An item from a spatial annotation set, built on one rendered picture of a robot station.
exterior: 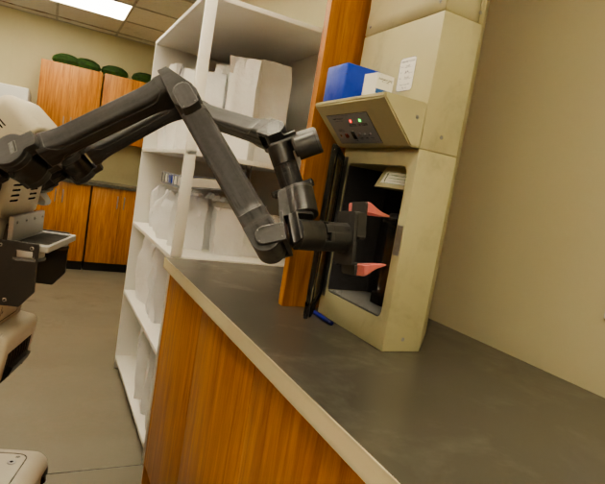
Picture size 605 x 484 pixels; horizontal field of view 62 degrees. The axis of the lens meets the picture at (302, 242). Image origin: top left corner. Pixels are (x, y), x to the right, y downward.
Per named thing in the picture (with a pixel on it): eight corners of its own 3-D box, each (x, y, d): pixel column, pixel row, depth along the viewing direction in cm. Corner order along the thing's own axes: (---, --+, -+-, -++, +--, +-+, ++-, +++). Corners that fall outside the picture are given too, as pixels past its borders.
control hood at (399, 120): (345, 148, 141) (350, 111, 140) (420, 148, 113) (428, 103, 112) (308, 140, 136) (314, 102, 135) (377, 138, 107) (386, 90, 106)
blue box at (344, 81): (353, 110, 137) (360, 77, 136) (375, 108, 129) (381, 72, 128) (322, 102, 133) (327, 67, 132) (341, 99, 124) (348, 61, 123)
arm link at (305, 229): (287, 254, 93) (301, 240, 89) (281, 222, 96) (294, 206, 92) (319, 255, 96) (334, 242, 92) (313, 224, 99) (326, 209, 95)
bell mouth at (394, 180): (413, 194, 143) (417, 174, 142) (457, 200, 127) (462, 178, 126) (360, 184, 134) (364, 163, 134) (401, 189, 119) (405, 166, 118)
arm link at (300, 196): (265, 263, 98) (255, 245, 90) (257, 211, 103) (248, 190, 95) (326, 250, 97) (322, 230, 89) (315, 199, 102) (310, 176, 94)
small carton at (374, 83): (376, 104, 123) (380, 79, 123) (390, 103, 119) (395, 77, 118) (360, 99, 121) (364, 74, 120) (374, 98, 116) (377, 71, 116)
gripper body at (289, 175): (277, 201, 126) (267, 173, 126) (315, 187, 125) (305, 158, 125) (273, 200, 119) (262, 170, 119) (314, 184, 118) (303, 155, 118)
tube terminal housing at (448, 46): (387, 314, 158) (434, 61, 149) (462, 351, 129) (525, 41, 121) (317, 311, 146) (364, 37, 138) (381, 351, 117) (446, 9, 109)
